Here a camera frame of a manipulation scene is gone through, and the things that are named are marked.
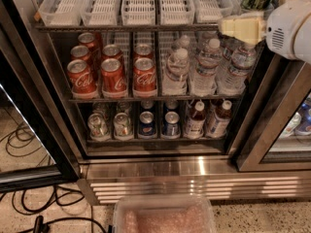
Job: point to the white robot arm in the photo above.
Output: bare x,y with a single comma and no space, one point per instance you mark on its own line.
287,29

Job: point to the second row right cola can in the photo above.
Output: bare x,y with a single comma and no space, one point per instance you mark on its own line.
143,51

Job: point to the second row cola can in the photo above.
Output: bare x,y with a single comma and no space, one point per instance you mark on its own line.
83,53
112,51
143,51

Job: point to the front right cola can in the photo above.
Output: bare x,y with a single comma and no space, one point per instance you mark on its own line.
144,78

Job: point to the blue can behind glass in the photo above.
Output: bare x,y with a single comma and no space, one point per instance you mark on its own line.
304,128

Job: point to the closed right fridge door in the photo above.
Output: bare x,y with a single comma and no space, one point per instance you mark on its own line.
264,150

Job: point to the right blue pepsi can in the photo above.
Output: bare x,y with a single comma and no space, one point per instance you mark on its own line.
171,126

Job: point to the blue pepsi can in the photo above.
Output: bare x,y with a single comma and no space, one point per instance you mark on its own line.
147,125
171,126

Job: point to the second row middle cola can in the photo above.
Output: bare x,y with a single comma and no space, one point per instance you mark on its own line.
112,51

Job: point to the left blue pepsi can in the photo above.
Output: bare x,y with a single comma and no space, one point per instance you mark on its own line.
147,125

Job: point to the front middle cola can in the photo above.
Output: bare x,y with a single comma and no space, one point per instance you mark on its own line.
113,78

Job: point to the right silver green can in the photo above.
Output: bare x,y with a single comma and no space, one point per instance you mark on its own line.
122,127

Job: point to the silver green can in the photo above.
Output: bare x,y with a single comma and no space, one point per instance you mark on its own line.
122,127
98,129

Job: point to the back left cola can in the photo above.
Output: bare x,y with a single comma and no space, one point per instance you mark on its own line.
89,40

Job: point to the second row left cola can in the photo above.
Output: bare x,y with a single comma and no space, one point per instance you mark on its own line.
83,53

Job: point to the front left cola can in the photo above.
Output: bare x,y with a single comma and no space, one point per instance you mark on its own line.
80,76

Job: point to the left silver green can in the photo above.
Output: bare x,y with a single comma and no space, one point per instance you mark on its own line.
98,129

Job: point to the open glass fridge door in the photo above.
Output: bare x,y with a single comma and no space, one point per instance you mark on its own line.
34,150

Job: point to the front right water bottle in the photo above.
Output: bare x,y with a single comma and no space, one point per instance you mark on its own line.
231,80

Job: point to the water bottle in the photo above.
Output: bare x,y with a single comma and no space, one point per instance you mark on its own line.
202,79
231,80
175,73
182,43

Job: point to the back left water bottle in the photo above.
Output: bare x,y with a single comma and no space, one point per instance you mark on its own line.
182,43

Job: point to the front middle water bottle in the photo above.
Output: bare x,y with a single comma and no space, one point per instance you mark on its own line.
202,79

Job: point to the front left water bottle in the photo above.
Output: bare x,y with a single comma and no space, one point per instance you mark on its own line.
175,73

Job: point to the right tea bottle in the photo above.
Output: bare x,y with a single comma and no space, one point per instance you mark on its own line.
219,120

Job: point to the tea bottle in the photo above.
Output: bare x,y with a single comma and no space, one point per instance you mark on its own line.
193,127
219,120

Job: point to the left tea bottle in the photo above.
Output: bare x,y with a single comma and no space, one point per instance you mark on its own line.
193,127

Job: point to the clear plastic bin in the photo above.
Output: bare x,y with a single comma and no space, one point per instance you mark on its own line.
165,213

